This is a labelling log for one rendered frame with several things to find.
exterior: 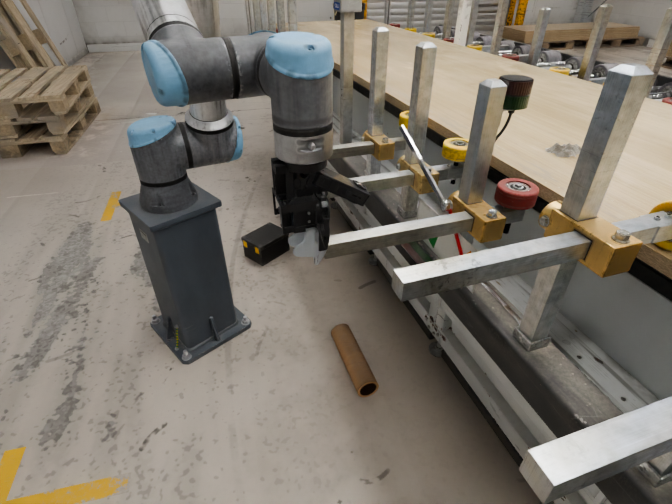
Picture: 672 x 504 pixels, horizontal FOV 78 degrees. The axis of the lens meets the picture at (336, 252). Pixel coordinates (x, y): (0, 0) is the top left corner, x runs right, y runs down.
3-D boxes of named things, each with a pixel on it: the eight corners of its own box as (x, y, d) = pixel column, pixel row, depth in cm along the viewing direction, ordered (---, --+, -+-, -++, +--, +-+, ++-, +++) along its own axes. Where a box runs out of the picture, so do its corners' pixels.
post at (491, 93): (449, 294, 99) (491, 82, 72) (441, 285, 102) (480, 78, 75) (461, 291, 100) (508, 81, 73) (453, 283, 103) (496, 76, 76)
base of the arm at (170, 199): (155, 220, 134) (147, 191, 128) (131, 200, 145) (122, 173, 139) (208, 200, 144) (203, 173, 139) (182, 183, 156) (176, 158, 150)
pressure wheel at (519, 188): (501, 245, 86) (515, 195, 80) (479, 226, 93) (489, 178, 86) (533, 238, 89) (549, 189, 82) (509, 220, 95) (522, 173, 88)
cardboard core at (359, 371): (357, 385, 144) (330, 326, 167) (357, 399, 149) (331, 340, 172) (379, 379, 146) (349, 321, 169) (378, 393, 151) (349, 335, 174)
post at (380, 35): (369, 193, 137) (377, 27, 109) (365, 188, 139) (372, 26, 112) (379, 191, 138) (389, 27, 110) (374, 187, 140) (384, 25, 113)
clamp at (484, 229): (480, 243, 83) (485, 221, 80) (444, 212, 93) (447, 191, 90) (504, 238, 84) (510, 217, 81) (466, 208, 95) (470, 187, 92)
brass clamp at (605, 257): (598, 279, 57) (612, 249, 54) (531, 230, 68) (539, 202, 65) (632, 271, 59) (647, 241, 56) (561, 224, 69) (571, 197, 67)
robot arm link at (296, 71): (314, 28, 62) (346, 37, 54) (316, 114, 69) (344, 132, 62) (253, 32, 58) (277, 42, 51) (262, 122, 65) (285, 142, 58)
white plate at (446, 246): (470, 293, 89) (480, 255, 83) (413, 231, 109) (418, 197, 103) (473, 293, 89) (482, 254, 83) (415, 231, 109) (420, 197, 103)
